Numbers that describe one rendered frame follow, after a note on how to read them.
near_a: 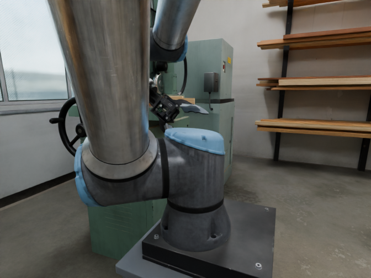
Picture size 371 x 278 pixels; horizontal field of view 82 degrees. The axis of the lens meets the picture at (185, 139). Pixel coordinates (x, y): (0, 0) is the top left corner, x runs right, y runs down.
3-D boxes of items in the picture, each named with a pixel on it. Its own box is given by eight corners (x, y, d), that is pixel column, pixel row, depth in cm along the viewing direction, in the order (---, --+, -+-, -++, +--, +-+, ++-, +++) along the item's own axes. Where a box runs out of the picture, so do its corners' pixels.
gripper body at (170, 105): (163, 123, 63) (134, 99, 65) (169, 126, 72) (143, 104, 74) (180, 103, 63) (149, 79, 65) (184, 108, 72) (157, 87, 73)
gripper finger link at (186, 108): (207, 111, 64) (177, 110, 65) (208, 115, 69) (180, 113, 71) (208, 101, 64) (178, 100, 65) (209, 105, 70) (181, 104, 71)
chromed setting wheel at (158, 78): (152, 94, 122) (151, 71, 120) (162, 94, 134) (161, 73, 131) (157, 94, 121) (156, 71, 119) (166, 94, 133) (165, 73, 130)
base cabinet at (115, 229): (90, 252, 132) (78, 140, 117) (140, 206, 185) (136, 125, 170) (155, 272, 117) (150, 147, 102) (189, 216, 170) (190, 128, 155)
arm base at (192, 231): (233, 214, 65) (234, 183, 63) (226, 258, 47) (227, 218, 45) (174, 206, 70) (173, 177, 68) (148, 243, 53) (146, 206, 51)
